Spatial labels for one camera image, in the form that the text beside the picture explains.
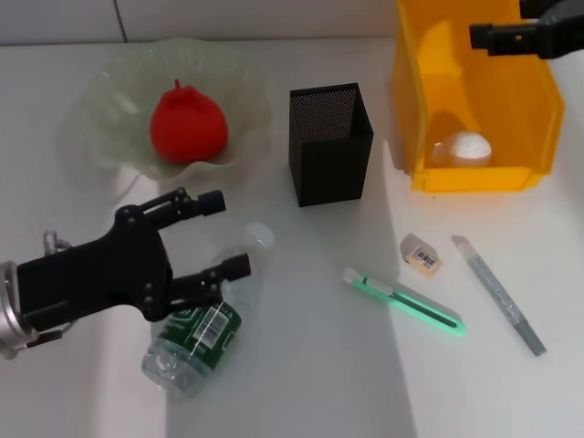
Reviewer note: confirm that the yellow plastic bin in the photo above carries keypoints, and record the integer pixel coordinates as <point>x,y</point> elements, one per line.
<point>479,180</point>

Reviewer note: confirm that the clear water bottle green label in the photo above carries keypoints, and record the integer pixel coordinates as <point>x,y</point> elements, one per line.
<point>201,333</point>

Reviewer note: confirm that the beige eraser with barcode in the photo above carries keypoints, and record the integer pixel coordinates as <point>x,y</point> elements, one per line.
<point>422,255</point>

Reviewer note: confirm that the grey metal file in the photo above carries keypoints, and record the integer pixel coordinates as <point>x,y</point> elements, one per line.
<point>497,292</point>

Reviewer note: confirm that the translucent wavy fruit plate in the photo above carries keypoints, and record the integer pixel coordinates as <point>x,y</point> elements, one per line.
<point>114,91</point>

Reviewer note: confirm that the black mesh pen holder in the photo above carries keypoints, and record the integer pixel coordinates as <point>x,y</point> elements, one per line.
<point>330,169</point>

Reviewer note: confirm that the red round fruit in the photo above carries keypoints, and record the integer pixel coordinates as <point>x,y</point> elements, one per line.
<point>189,128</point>

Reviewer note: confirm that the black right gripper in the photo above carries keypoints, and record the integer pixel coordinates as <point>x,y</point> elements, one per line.
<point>566,27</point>

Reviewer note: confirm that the green white utility knife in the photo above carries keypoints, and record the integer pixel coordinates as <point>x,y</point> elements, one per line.
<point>410,305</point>

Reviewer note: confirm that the white paper ball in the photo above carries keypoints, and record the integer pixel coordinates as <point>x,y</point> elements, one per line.
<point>470,146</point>

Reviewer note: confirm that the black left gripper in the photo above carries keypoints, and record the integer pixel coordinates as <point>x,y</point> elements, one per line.
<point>100,278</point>

